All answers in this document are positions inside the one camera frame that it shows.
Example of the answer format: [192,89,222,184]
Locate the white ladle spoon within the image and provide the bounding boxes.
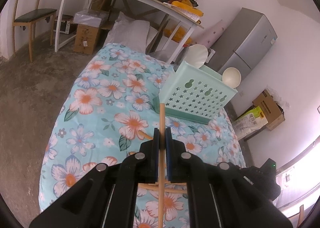
[222,67,241,89]

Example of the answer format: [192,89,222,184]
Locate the mint green utensil holder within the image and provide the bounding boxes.
[153,61,238,125]

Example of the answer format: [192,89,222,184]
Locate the grey refrigerator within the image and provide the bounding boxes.
[207,7,278,79]

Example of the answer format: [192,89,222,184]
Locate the pink rolled mat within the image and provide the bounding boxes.
[196,20,225,49]

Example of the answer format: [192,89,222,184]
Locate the white pillow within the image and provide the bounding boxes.
[103,12,150,53]

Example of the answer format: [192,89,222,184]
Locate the brown cardboard box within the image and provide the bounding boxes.
[73,24,101,55]

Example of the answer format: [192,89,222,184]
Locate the yellow bag on table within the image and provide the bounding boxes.
[171,0,203,17]

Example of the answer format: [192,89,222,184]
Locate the wooden chair black seat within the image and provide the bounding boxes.
[12,0,57,63]

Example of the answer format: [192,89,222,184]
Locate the white side table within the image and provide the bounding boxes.
[54,0,203,63]

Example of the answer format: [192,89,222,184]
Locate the cardboard box by wall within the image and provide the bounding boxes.
[253,89,285,131]

